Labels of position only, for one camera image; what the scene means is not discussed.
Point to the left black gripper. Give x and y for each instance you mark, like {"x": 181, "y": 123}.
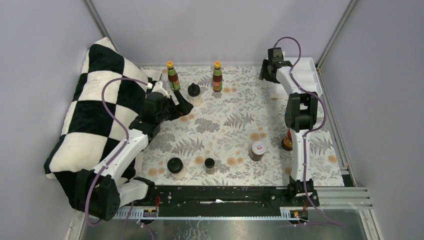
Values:
{"x": 183, "y": 108}

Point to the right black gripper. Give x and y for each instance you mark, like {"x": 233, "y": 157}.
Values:
{"x": 263, "y": 74}

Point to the red lid sauce jar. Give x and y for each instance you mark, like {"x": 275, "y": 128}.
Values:
{"x": 287, "y": 143}

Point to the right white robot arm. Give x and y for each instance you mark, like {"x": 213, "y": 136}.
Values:
{"x": 300, "y": 118}

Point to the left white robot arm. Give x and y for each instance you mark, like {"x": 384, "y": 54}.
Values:
{"x": 98, "y": 192}

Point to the black cap white bean jar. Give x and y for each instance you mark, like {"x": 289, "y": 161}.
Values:
{"x": 194, "y": 93}

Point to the green label sauce bottle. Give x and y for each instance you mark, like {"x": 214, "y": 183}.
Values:
{"x": 173, "y": 76}

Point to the red label sauce bottle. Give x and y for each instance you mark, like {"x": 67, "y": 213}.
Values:
{"x": 217, "y": 78}

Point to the floral table mat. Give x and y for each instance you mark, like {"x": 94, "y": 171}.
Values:
{"x": 223, "y": 128}

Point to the large black lid jar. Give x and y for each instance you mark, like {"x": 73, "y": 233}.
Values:
{"x": 176, "y": 167}

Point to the small black cap spice jar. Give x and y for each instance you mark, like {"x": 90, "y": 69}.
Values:
{"x": 209, "y": 164}

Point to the black white checkered pillow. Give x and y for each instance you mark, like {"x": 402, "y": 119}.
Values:
{"x": 109, "y": 94}

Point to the white lid brown jar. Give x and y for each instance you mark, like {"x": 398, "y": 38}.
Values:
{"x": 257, "y": 151}

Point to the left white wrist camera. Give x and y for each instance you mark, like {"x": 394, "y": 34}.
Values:
{"x": 158, "y": 88}

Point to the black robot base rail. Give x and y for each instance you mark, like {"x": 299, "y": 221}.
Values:
{"x": 214, "y": 202}

